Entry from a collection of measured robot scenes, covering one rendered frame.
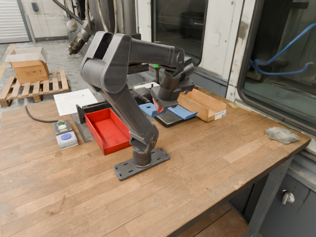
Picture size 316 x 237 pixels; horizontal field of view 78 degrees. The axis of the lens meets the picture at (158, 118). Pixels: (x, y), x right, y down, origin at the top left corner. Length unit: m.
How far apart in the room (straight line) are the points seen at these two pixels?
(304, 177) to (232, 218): 0.53
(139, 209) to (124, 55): 0.40
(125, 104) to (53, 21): 9.66
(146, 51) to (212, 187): 0.44
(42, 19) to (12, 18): 0.99
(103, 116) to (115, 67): 0.56
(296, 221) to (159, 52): 1.14
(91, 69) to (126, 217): 0.39
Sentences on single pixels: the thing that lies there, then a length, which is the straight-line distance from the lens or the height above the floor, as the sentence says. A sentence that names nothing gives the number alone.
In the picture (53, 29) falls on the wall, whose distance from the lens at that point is 10.13.
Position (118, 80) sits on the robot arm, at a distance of 0.44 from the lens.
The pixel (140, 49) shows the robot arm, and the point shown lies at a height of 1.29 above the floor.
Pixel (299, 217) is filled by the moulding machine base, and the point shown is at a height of 0.44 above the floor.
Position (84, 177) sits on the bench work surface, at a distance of 0.70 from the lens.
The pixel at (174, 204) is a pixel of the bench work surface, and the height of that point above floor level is 0.90.
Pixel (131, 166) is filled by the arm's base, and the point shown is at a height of 0.91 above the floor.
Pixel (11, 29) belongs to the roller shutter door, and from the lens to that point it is 10.10.
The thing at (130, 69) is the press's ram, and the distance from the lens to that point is 0.93.
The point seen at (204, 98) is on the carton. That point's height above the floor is 0.94.
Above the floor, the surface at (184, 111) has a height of 0.92.
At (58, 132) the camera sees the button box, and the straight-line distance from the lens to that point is 0.90.
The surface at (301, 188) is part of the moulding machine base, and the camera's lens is 1.24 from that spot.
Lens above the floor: 1.39
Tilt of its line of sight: 31 degrees down
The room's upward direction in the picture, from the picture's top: straight up
